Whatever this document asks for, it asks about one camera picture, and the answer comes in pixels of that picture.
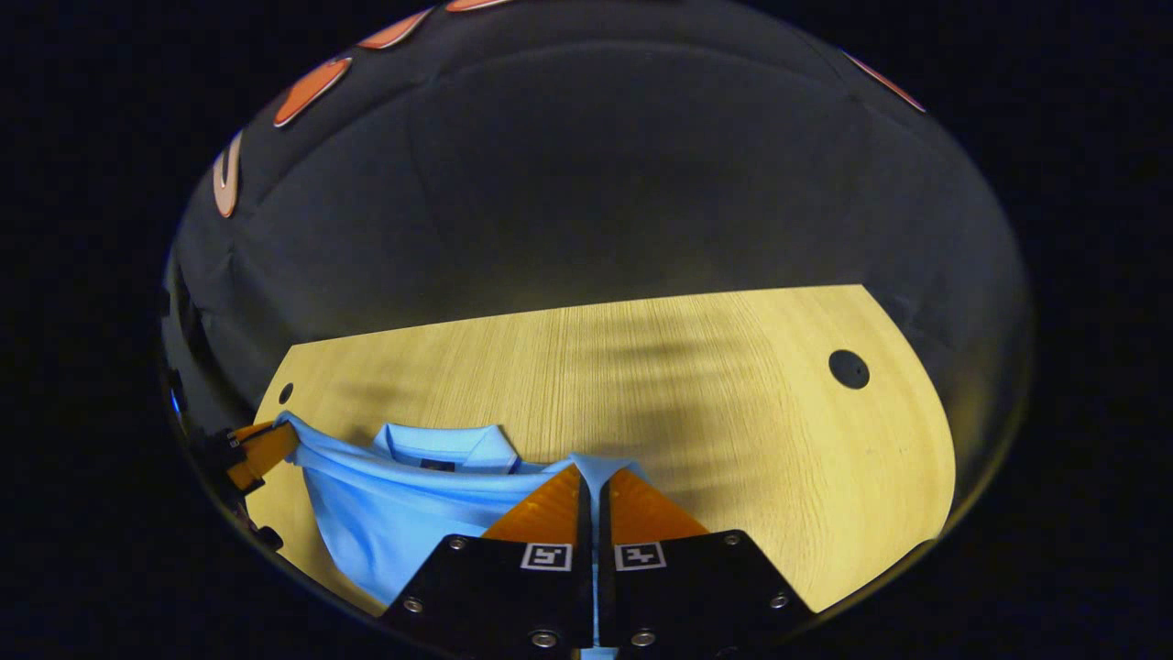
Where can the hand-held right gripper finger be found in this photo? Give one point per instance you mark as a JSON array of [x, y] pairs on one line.
[[605, 527], [582, 522]]

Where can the light blue T-shirt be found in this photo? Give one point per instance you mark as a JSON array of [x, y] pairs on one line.
[[394, 513]]

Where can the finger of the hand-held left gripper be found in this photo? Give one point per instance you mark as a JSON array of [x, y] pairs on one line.
[[266, 454]]

